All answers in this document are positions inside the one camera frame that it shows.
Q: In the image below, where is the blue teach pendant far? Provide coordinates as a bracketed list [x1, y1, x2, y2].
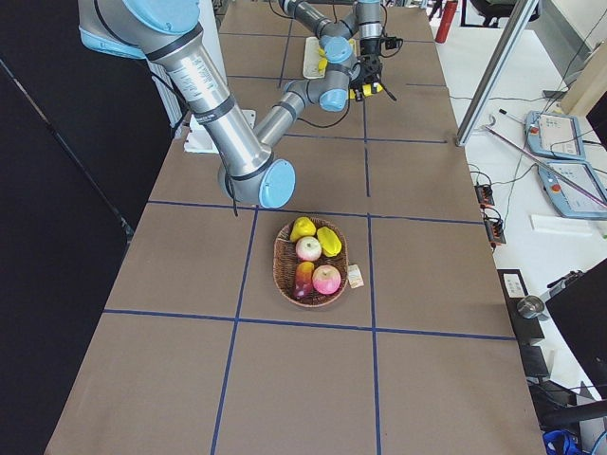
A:
[524, 111, 585, 160]

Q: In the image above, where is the brown wicker basket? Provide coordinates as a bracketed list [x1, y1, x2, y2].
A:
[273, 217, 348, 308]

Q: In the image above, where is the yellow starfruit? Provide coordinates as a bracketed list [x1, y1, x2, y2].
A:
[316, 227, 342, 258]

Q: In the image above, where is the white flat block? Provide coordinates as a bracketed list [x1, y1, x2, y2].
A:
[530, 214, 593, 237]

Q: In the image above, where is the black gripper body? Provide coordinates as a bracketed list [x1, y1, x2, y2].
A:
[353, 55, 382, 90]
[359, 37, 382, 58]

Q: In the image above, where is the paper price tag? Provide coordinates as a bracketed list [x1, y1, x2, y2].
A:
[347, 264, 364, 289]

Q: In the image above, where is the aluminium frame post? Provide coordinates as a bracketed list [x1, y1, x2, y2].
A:
[455, 0, 539, 147]

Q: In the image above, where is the blue teach pendant near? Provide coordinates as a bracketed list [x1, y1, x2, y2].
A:
[538, 160, 606, 221]

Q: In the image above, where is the blue teach pendant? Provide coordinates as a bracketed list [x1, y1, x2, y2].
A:
[524, 111, 585, 160]
[538, 160, 606, 221]

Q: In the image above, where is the red fire extinguisher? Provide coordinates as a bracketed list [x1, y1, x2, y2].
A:
[434, 0, 458, 44]

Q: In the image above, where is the white bear tray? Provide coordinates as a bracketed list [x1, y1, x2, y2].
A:
[302, 35, 359, 81]

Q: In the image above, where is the grabber reach tool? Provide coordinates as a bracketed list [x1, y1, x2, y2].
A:
[481, 116, 606, 189]

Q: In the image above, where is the pale green apple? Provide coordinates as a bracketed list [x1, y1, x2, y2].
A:
[295, 236, 322, 262]

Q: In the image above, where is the steel measuring cup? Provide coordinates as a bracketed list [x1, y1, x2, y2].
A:
[516, 295, 550, 321]

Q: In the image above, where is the black monitor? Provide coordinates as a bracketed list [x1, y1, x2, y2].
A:
[547, 260, 606, 399]

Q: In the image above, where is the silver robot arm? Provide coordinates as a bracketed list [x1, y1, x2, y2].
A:
[279, 1, 383, 57]
[78, 1, 383, 209]

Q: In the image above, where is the pink red apple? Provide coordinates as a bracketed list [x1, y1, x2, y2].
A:
[312, 265, 341, 295]

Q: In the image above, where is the yellow lemon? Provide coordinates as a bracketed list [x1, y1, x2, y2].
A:
[289, 216, 317, 243]

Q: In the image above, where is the red yellow mango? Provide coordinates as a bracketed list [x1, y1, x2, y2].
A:
[293, 261, 315, 300]

